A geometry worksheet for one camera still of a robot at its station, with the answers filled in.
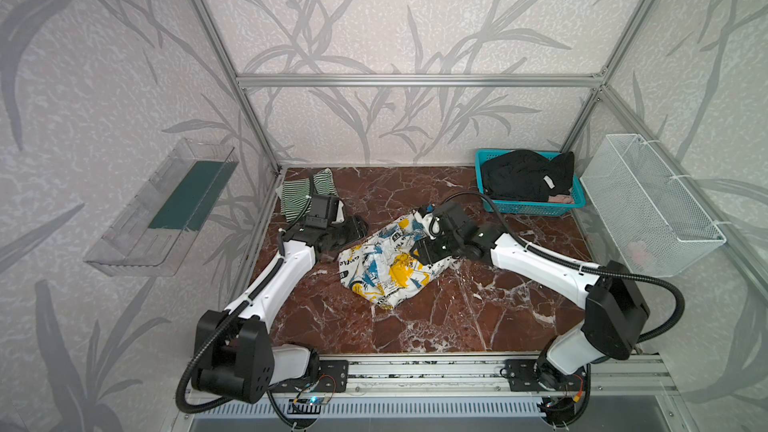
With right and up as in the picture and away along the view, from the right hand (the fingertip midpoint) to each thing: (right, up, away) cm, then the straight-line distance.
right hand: (416, 241), depth 83 cm
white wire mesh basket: (+50, +7, -20) cm, 54 cm away
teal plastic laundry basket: (+48, +9, +18) cm, 52 cm away
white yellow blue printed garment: (-11, -9, +6) cm, 15 cm away
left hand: (-14, +6, +2) cm, 16 cm away
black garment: (+40, +20, +22) cm, 50 cm away
